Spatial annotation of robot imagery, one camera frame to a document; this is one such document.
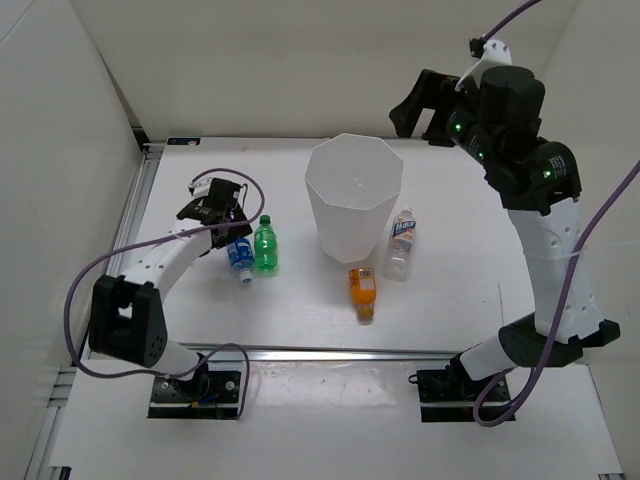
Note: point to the orange juice bottle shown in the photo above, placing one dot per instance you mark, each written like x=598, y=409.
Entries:
x=363, y=292

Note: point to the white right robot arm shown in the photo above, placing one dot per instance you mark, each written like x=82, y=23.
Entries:
x=494, y=117

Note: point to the aluminium table rail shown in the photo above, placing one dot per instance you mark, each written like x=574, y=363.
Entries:
x=468, y=275

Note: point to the clear bottle white orange label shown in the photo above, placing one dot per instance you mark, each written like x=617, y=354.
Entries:
x=400, y=244

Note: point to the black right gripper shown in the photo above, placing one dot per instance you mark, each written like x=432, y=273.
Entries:
x=434, y=92

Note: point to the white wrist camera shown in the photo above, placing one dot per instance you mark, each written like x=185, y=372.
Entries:
x=488, y=54
x=200, y=188

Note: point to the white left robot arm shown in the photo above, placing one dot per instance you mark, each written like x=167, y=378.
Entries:
x=127, y=320

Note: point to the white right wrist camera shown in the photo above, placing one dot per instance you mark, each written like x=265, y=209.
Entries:
x=488, y=54

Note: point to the blue label sticker left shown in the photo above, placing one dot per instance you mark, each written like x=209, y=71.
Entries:
x=183, y=141

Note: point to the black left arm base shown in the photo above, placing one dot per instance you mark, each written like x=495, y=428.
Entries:
x=214, y=395

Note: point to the green plastic soda bottle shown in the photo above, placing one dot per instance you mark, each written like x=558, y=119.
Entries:
x=265, y=246

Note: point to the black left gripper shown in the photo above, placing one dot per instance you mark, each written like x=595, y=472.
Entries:
x=238, y=231

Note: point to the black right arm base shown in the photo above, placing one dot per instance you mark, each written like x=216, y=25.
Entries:
x=441, y=401

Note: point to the clear bottle blue label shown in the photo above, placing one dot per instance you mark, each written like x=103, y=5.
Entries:
x=241, y=259

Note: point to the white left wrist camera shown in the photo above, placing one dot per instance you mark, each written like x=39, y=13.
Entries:
x=200, y=188

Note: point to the white plastic bin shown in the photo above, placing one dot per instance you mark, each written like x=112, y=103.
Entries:
x=353, y=183

